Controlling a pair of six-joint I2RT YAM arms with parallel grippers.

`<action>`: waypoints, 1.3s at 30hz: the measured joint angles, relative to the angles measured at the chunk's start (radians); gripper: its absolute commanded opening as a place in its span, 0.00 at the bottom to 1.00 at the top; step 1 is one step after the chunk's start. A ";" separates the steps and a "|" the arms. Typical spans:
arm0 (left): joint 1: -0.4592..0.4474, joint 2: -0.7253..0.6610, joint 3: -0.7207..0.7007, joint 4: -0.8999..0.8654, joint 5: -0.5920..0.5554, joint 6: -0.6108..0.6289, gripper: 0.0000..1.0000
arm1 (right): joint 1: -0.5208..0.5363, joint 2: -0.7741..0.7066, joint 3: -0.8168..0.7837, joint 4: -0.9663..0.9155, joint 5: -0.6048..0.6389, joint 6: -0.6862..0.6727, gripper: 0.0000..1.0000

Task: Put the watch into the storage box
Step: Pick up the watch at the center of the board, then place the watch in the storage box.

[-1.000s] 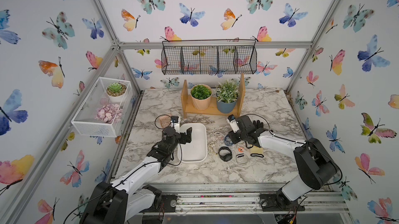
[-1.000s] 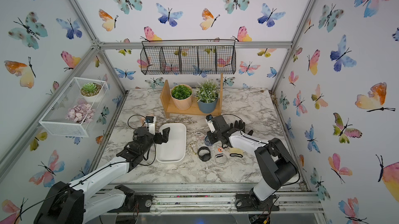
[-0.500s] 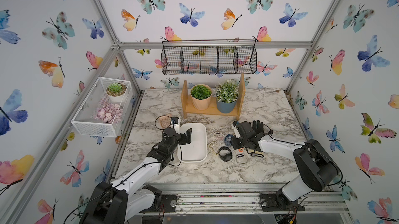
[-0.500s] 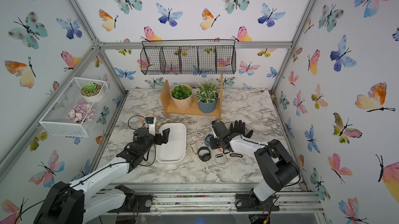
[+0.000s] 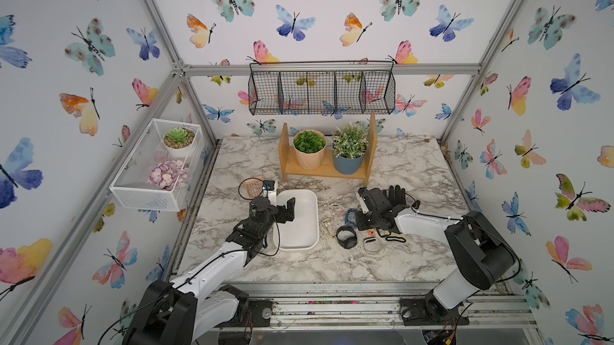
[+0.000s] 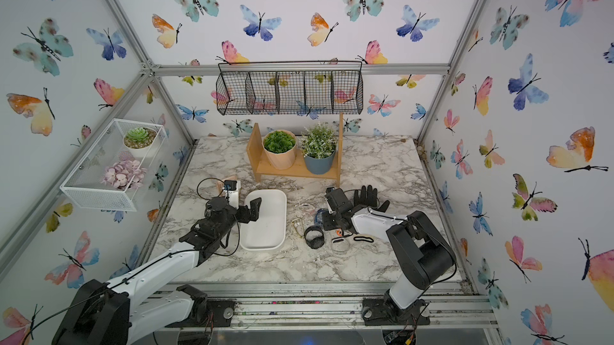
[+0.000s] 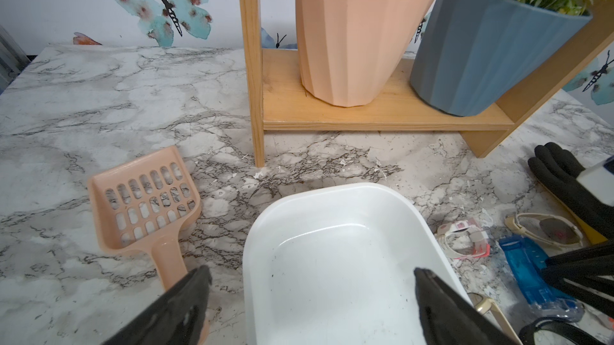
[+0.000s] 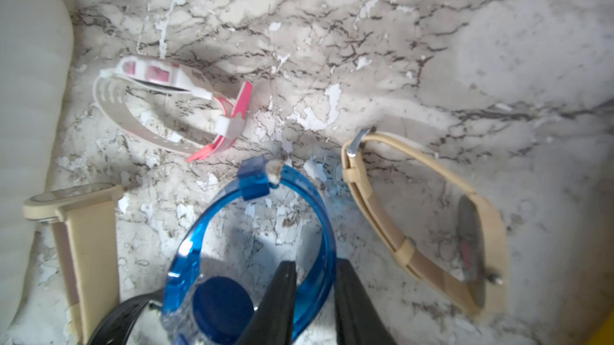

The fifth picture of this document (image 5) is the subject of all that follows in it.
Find succulent in white pot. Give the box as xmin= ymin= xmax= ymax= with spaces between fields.
xmin=163 ymin=127 xmax=195 ymax=160

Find white wire wall shelf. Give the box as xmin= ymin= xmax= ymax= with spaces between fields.
xmin=110 ymin=119 xmax=204 ymax=212

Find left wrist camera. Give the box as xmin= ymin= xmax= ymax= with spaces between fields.
xmin=262 ymin=180 xmax=278 ymax=206

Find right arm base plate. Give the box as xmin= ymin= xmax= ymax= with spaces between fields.
xmin=399 ymin=298 xmax=469 ymax=326

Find white translucent watch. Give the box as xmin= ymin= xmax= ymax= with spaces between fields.
xmin=363 ymin=237 xmax=383 ymax=255

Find small wooden crate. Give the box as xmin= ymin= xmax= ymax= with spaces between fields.
xmin=242 ymin=178 xmax=264 ymax=199

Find black wire wall basket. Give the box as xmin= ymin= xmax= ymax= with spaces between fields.
xmin=247 ymin=60 xmax=397 ymax=119

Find pink pot green plant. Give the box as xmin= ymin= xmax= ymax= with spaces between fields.
xmin=293 ymin=130 xmax=326 ymax=170

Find blue pot white-green plant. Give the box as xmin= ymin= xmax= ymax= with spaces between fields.
xmin=333 ymin=124 xmax=368 ymax=175

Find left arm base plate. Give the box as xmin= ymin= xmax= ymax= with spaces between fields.
xmin=217 ymin=300 xmax=273 ymax=329

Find pink artificial flowers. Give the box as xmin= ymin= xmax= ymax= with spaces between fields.
xmin=146 ymin=159 xmax=189 ymax=191

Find blue transparent watch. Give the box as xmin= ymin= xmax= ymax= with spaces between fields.
xmin=345 ymin=208 xmax=359 ymax=229

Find black watch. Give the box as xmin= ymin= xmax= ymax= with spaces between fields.
xmin=335 ymin=225 xmax=358 ymax=250

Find beige watch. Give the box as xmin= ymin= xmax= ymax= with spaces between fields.
xmin=382 ymin=231 xmax=407 ymax=244

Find white storage box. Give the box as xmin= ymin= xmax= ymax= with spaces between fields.
xmin=273 ymin=189 xmax=320 ymax=252

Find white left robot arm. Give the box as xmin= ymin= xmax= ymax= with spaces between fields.
xmin=122 ymin=196 xmax=296 ymax=344

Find wooden shelf stand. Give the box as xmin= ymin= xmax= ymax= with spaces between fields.
xmin=278 ymin=113 xmax=378 ymax=186

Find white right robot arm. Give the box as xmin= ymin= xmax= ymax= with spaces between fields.
xmin=357 ymin=185 xmax=520 ymax=326

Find black rubber glove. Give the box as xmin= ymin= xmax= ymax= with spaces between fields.
xmin=388 ymin=185 xmax=421 ymax=211

